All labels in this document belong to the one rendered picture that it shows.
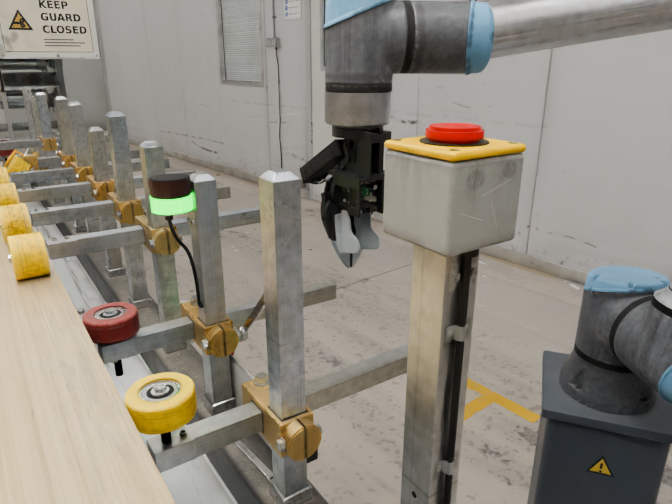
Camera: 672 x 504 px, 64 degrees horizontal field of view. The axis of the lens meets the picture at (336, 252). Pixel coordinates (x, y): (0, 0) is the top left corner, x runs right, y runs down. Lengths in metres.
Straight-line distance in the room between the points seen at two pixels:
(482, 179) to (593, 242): 3.12
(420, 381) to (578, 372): 0.84
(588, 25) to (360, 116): 0.42
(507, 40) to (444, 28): 0.20
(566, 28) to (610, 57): 2.40
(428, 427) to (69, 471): 0.35
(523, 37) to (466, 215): 0.60
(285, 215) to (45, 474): 0.35
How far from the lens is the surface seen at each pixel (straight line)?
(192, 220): 0.84
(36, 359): 0.83
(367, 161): 0.73
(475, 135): 0.38
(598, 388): 1.25
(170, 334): 0.94
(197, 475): 1.00
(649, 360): 1.09
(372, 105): 0.72
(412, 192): 0.38
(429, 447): 0.47
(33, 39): 3.32
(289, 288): 0.64
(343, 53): 0.72
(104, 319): 0.89
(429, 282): 0.41
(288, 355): 0.67
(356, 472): 1.91
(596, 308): 1.20
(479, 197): 0.37
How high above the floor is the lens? 1.28
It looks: 20 degrees down
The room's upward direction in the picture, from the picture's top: straight up
